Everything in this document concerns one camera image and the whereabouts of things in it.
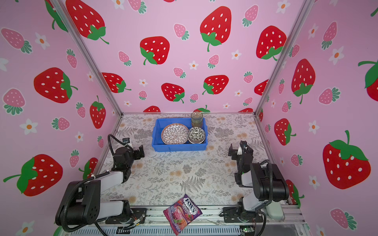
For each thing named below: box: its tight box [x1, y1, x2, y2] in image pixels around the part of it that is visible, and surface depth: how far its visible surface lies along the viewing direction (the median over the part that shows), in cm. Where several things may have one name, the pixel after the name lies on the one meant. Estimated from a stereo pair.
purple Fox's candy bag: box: [162, 193, 203, 236], surface depth 75 cm
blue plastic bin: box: [151, 117, 209, 152], surface depth 103 cm
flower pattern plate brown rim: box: [160, 122, 189, 145], surface depth 107 cm
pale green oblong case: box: [265, 201, 284, 220], surface depth 73 cm
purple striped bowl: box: [187, 136, 206, 145], surface depth 97 cm
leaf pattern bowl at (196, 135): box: [187, 126, 206, 144], surface depth 97 cm
